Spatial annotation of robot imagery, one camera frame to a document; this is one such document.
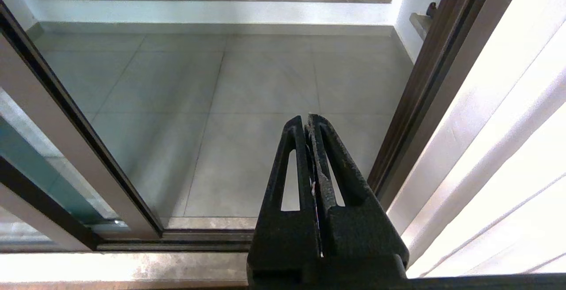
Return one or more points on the dark brown door jamb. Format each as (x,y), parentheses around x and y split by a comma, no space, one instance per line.
(424,82)

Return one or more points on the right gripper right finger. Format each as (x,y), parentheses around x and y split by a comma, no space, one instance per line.
(358,232)

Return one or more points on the white sheer curtain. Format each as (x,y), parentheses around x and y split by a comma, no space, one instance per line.
(495,148)

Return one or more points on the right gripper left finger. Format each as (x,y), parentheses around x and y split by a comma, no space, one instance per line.
(285,237)

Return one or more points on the brown framed fixed glass panel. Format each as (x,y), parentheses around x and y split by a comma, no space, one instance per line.
(40,206)

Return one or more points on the brown framed sliding glass door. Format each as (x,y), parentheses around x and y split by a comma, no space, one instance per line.
(66,126)

